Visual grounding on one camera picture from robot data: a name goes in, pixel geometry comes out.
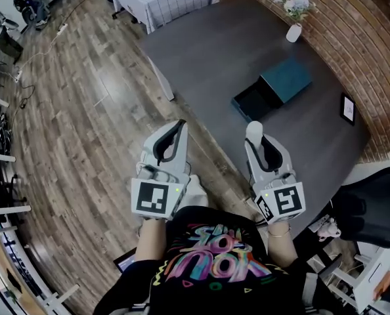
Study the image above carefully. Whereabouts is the pale flower bouquet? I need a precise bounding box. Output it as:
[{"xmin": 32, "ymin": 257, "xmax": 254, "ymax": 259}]
[{"xmin": 269, "ymin": 0, "xmax": 316, "ymax": 23}]

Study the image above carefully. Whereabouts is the wooden board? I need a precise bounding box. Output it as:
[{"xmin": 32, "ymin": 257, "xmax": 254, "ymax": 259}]
[{"xmin": 0, "ymin": 206, "xmax": 49, "ymax": 315}]

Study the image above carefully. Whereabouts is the person's left forearm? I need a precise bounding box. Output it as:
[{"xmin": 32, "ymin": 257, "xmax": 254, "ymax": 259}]
[{"xmin": 137, "ymin": 218, "xmax": 168, "ymax": 263}]

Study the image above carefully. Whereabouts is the black cable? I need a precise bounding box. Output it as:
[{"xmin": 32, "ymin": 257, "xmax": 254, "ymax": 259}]
[{"xmin": 16, "ymin": 83, "xmax": 36, "ymax": 110}]

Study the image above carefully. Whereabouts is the white ceramic vase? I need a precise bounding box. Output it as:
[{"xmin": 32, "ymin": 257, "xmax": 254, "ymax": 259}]
[{"xmin": 286, "ymin": 22, "xmax": 303, "ymax": 43}]

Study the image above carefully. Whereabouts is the black shirt with colourful print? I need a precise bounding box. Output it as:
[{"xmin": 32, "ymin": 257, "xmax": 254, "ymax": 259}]
[{"xmin": 92, "ymin": 205, "xmax": 317, "ymax": 315}]

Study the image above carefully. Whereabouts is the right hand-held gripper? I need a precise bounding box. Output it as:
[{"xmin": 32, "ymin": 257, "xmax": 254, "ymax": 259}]
[{"xmin": 244, "ymin": 134, "xmax": 307, "ymax": 226}]

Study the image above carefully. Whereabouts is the white side cabinet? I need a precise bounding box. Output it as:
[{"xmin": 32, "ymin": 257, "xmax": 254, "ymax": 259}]
[{"xmin": 351, "ymin": 241, "xmax": 390, "ymax": 315}]

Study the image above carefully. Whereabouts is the black picture frame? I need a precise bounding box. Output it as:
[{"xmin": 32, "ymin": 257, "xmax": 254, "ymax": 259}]
[{"xmin": 339, "ymin": 92, "xmax": 357, "ymax": 126}]

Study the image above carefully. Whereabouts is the white power cable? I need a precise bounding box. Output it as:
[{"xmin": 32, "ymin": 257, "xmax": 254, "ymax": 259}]
[{"xmin": 19, "ymin": 31, "xmax": 62, "ymax": 72}]

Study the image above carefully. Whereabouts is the thin gold bracelet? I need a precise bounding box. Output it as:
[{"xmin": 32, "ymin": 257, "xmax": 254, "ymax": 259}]
[{"xmin": 267, "ymin": 227, "xmax": 292, "ymax": 239}]

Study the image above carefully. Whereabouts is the teal drawer box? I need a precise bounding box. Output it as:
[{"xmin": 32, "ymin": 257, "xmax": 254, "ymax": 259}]
[{"xmin": 230, "ymin": 57, "xmax": 314, "ymax": 123}]

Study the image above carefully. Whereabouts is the orange object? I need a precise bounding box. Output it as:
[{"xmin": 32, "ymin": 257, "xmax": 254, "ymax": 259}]
[{"xmin": 373, "ymin": 270, "xmax": 390, "ymax": 302}]

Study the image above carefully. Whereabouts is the person's right forearm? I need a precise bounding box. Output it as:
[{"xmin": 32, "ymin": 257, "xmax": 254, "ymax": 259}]
[{"xmin": 266, "ymin": 221, "xmax": 298, "ymax": 270}]

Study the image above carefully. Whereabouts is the white plush toy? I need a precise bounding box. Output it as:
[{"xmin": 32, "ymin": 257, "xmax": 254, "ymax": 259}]
[{"xmin": 315, "ymin": 216, "xmax": 342, "ymax": 243}]

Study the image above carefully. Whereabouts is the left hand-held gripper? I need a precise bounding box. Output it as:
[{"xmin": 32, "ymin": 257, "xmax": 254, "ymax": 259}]
[{"xmin": 130, "ymin": 119, "xmax": 191, "ymax": 222}]

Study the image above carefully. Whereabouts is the white table leg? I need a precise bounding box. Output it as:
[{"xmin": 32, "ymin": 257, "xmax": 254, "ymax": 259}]
[{"xmin": 146, "ymin": 55, "xmax": 176, "ymax": 102}]

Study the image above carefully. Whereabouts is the open laptop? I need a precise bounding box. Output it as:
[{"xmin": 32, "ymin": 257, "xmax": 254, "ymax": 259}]
[{"xmin": 113, "ymin": 247, "xmax": 139, "ymax": 274}]

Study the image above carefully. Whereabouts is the black office chair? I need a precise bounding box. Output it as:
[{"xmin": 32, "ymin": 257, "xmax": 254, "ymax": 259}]
[{"xmin": 331, "ymin": 166, "xmax": 390, "ymax": 249}]

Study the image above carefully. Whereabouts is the small white cylinder item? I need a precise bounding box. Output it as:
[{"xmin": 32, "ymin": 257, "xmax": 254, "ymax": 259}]
[{"xmin": 246, "ymin": 120, "xmax": 265, "ymax": 151}]

